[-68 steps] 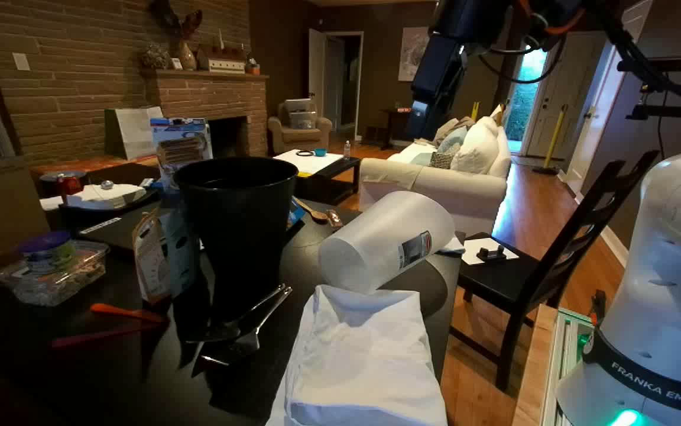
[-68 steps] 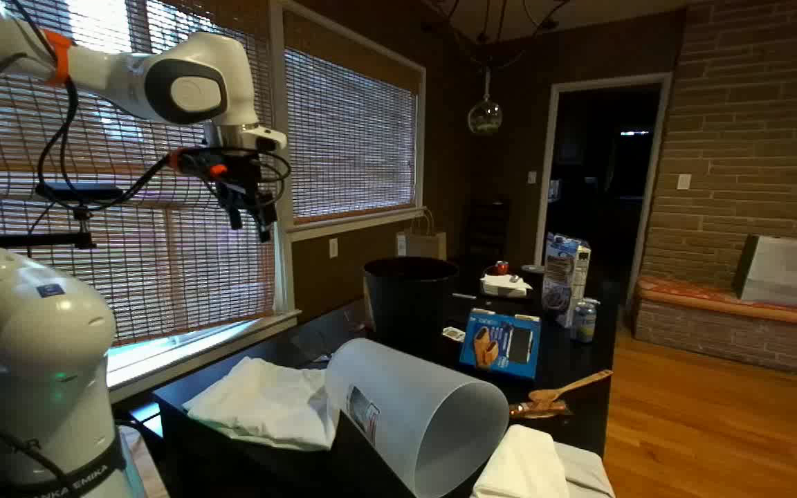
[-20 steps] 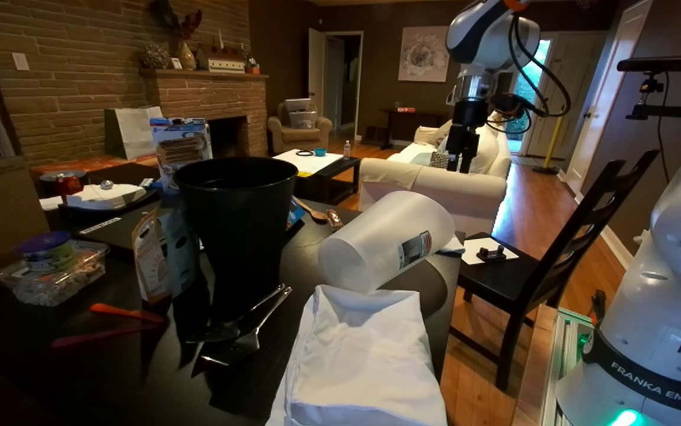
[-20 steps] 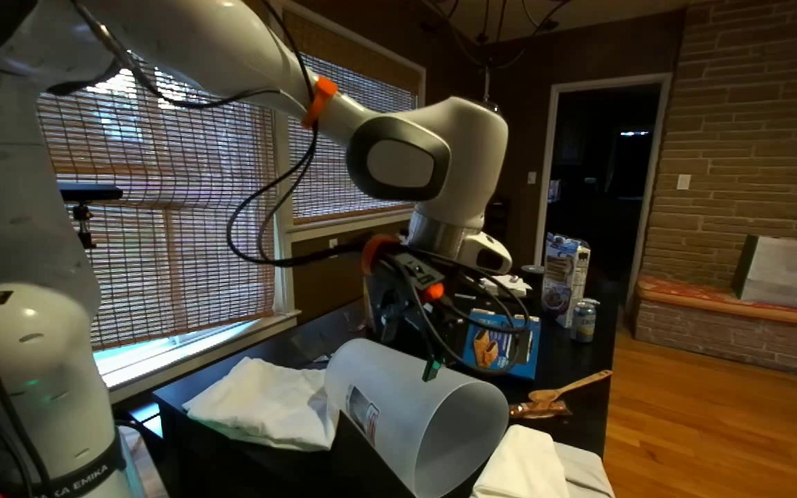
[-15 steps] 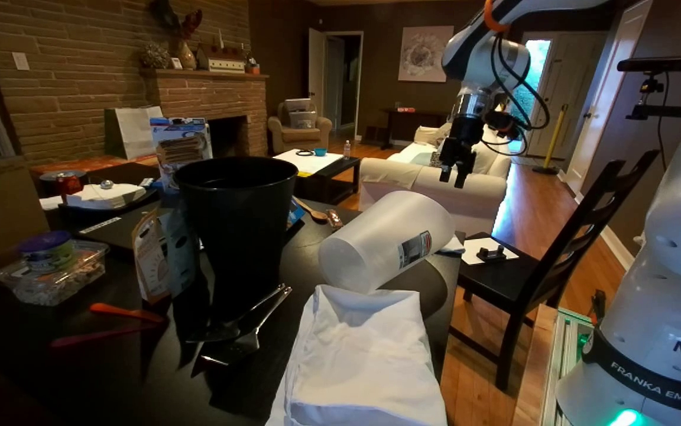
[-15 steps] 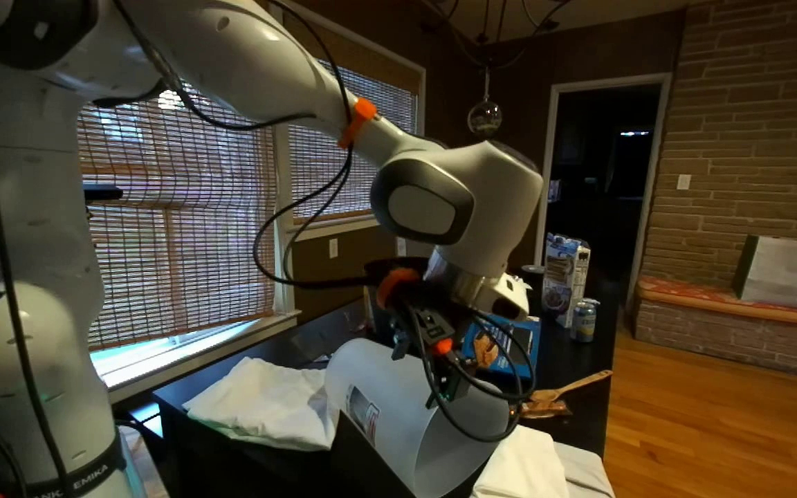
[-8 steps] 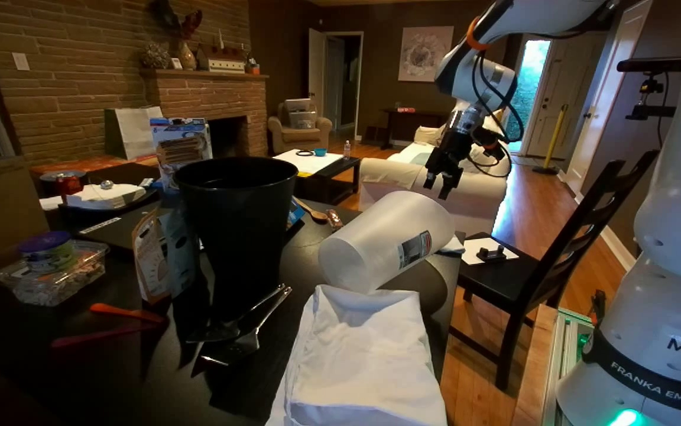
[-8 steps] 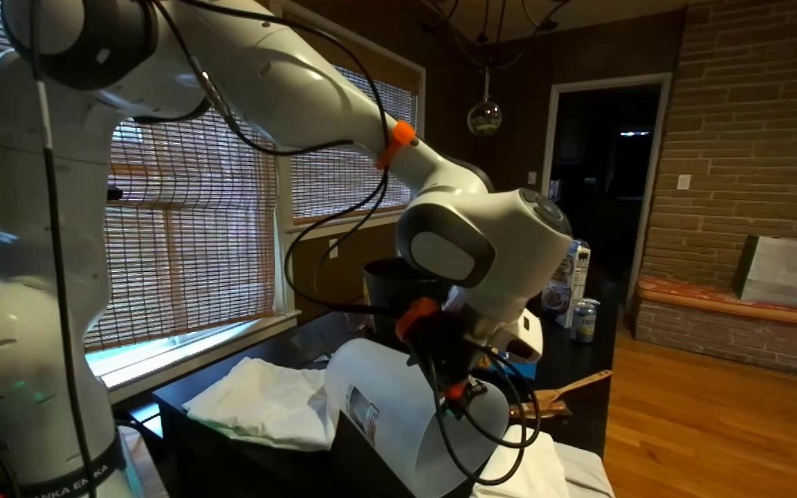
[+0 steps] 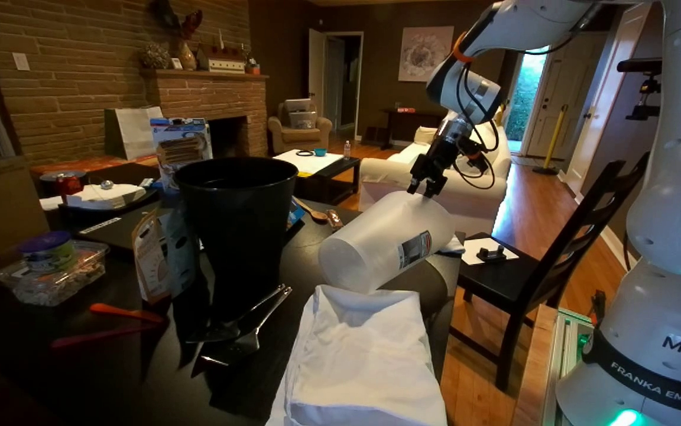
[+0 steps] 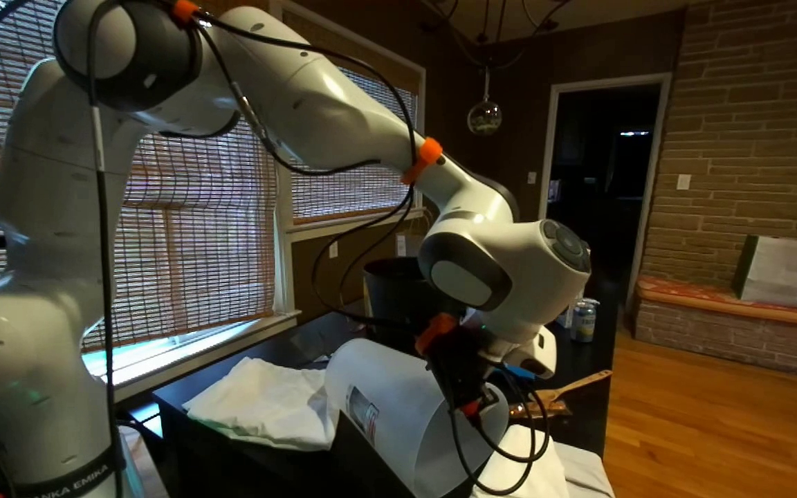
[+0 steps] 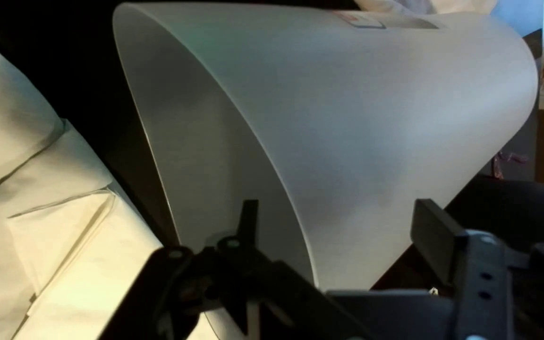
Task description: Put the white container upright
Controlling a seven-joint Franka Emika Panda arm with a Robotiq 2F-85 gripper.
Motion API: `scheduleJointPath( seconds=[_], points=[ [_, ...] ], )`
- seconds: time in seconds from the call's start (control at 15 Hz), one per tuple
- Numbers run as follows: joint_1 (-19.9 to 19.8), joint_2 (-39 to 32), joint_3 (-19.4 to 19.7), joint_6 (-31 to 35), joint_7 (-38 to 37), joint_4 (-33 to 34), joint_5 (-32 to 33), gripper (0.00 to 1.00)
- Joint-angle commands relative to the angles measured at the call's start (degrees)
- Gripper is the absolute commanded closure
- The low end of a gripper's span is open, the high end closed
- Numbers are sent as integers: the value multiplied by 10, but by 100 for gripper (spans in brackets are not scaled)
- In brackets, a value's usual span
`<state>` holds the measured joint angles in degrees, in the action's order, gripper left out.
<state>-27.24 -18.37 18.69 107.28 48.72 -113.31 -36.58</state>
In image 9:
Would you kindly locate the framed wall picture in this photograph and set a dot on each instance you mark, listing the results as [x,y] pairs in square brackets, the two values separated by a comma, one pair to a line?
[426,53]

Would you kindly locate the wooden spoon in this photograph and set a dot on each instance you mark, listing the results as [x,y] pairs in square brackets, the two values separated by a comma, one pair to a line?
[312,211]

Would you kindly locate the dried plant vase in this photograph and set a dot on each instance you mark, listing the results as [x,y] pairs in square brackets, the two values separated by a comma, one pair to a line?
[188,53]

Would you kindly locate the white yellow-edged sheet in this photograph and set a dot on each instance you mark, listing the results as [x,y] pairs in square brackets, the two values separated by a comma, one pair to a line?
[308,163]

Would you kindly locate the white papers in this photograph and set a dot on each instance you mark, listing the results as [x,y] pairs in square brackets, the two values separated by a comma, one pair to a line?
[474,253]

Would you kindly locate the large white folded cloth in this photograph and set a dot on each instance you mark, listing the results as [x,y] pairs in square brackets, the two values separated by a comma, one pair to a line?
[355,364]

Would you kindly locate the clear container blue lid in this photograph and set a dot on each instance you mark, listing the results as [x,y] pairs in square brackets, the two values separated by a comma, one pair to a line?
[49,273]

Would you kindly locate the white translucent plastic container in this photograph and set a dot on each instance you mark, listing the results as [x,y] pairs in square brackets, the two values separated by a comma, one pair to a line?
[373,245]

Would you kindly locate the beige armchair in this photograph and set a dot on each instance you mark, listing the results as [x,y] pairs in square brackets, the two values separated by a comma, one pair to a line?
[302,134]

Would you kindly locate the metal tongs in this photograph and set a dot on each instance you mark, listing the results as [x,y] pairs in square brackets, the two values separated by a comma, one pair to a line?
[250,324]

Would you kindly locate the black plastic bin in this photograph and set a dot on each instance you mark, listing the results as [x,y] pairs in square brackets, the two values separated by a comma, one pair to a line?
[238,221]

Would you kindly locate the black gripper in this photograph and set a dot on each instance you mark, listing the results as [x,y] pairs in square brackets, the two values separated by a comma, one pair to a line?
[439,163]

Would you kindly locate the white light switch plate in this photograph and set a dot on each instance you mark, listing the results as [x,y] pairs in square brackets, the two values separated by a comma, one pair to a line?
[20,62]

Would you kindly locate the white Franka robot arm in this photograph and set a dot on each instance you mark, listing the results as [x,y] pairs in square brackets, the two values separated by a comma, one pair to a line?
[663,237]

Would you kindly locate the brick fireplace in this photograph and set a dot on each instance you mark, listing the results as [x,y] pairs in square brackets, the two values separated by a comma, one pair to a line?
[213,95]

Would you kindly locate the white food tray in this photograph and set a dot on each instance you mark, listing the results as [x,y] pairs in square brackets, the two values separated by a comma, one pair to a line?
[104,195]

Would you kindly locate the dark coffee table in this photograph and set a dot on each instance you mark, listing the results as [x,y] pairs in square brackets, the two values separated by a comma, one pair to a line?
[331,187]

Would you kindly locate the blue snack bar box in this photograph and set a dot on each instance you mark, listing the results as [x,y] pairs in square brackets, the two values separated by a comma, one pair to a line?
[154,261]

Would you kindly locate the black camera on stand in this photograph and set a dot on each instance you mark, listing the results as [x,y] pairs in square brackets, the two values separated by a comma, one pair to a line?
[645,79]

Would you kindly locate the black wooden chair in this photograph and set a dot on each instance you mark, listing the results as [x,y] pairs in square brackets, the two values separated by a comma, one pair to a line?
[515,281]

